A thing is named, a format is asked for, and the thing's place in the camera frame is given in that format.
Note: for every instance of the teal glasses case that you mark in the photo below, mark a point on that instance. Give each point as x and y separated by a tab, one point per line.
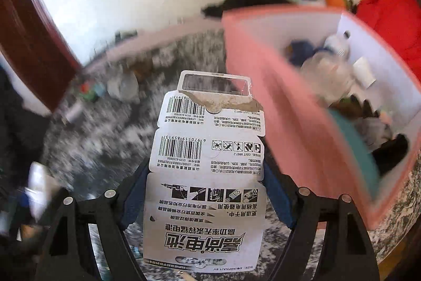
366	164

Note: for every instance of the white yarn ball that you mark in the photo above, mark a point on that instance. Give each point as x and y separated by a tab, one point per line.
338	45

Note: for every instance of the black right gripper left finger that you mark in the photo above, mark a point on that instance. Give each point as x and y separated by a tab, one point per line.
68	252

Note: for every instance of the small white tube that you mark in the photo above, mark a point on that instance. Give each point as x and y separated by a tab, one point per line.
74	112

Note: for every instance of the black glove with grey stripe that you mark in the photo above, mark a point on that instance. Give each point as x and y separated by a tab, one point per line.
390	153

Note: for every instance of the dark red wooden door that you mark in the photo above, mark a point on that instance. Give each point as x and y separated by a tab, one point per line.
36	50

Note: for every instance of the blue figurine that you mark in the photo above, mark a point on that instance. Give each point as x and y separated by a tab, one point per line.
298	51

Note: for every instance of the pastel rainbow clear pouch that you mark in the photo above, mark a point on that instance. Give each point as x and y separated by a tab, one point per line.
329	76

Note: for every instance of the white battery card pack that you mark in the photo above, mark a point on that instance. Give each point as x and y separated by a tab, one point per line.
205	202

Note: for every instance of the red backpack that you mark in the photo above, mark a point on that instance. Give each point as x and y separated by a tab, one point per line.
398	23

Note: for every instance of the black glove with green stitching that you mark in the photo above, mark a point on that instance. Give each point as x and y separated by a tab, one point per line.
352	109

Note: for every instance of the grey cup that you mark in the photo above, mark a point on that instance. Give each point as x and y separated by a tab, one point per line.
123	87

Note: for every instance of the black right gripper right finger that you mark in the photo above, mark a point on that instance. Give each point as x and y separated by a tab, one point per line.
347	252

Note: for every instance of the white small cup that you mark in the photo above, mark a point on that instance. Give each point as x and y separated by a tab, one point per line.
363	72

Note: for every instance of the colourful small toy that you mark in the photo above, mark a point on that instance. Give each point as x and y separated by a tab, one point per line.
91	92

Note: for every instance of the pink storage box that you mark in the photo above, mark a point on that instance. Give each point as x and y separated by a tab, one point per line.
303	136

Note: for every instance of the grey rectangular case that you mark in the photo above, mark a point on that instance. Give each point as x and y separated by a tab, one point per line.
373	132

